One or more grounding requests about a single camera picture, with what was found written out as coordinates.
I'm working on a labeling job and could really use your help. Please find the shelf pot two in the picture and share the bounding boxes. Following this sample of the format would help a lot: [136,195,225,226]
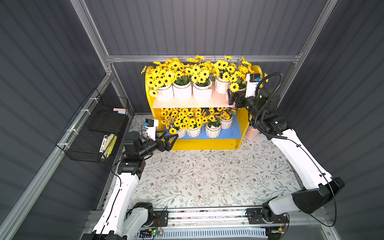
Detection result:
[179,108,203,138]
[169,58,192,101]

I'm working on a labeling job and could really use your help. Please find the yellow wooden shelf unit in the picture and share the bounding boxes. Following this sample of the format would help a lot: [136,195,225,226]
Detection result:
[143,60,249,150]

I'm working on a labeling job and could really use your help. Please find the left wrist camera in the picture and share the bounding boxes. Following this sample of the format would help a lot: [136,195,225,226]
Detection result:
[143,119,159,141]

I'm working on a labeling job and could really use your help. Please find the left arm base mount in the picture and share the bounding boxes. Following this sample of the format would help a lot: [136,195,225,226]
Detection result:
[142,211,169,228]

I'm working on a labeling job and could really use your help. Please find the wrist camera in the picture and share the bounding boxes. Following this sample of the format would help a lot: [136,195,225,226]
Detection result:
[143,119,159,141]
[245,74,261,98]

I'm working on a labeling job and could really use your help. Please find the pink sticky notes in basket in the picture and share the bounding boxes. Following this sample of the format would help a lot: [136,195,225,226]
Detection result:
[113,108,127,115]

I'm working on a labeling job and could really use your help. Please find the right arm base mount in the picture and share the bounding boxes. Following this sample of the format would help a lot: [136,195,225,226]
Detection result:
[245,207,289,224]

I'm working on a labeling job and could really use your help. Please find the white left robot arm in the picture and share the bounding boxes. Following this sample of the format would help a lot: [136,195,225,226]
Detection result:
[82,130,179,240]

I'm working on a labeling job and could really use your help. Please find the lower shelf pot two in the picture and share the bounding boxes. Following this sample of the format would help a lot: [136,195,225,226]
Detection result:
[179,108,203,138]

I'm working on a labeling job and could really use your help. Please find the top shelf pot two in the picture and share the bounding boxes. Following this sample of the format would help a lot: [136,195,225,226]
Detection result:
[169,58,192,101]

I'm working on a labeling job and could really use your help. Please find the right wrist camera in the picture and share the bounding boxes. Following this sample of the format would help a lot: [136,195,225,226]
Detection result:
[245,74,261,98]

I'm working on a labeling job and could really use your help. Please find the lower shelf pot one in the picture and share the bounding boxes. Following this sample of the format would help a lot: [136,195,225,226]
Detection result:
[161,108,186,139]

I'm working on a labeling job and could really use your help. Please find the black wire wall basket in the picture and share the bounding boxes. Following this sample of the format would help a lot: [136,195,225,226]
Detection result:
[56,90,130,163]

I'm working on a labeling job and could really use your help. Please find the shelf pot one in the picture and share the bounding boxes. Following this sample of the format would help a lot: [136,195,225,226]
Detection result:
[141,60,176,102]
[161,108,186,139]

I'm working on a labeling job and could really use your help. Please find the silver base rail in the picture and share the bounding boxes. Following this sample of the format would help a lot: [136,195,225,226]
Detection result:
[153,206,331,230]

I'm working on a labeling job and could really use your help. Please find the pink pen cup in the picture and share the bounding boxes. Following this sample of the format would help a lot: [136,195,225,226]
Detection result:
[245,126,260,140]

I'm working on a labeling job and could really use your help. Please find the yellow marker in basket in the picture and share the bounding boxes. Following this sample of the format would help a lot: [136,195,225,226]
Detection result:
[103,134,117,159]

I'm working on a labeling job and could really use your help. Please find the shelf pot five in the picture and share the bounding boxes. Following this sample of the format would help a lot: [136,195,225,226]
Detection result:
[227,57,255,93]

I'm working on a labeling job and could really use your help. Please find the shelf pot four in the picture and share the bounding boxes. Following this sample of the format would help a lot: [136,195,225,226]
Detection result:
[218,108,237,130]
[213,56,237,94]

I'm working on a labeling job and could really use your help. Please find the white marker in basket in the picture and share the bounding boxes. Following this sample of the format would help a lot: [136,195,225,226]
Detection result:
[99,135,108,153]

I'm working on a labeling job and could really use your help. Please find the top shelf pot one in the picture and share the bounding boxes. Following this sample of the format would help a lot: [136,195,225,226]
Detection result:
[141,60,176,102]

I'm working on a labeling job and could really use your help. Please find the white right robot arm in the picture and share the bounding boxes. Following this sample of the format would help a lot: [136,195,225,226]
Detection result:
[226,88,345,222]

